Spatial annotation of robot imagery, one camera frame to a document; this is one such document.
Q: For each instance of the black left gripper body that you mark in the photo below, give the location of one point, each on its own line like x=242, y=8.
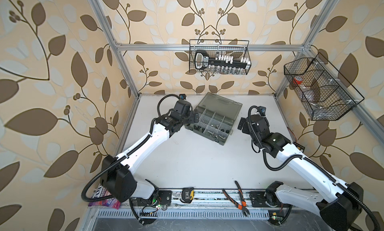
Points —
x=189, y=117

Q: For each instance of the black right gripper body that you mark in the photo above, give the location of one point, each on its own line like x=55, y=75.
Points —
x=245, y=130

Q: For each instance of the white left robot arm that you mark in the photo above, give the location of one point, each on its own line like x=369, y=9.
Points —
x=117, y=174

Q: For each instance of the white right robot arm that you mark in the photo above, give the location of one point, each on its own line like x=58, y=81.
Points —
x=336, y=202

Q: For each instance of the grey plastic organizer box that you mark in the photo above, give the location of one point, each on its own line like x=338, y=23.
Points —
x=216, y=118

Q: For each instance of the yellow black tape measure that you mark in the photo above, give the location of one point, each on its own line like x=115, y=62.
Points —
x=187, y=195

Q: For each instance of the pink candy bag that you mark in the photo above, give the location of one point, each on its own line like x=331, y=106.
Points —
x=101, y=192

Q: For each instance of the socket set on rail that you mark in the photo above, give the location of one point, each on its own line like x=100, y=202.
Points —
x=202, y=60

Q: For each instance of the black wire basket back wall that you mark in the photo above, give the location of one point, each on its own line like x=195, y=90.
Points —
x=236, y=48

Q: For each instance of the black wire basket wall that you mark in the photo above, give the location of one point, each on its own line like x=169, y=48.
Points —
x=236, y=48
x=326, y=93

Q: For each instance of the black wire basket right wall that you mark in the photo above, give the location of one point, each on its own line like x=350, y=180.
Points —
x=326, y=93

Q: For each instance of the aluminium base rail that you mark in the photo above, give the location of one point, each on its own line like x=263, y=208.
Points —
x=206, y=205

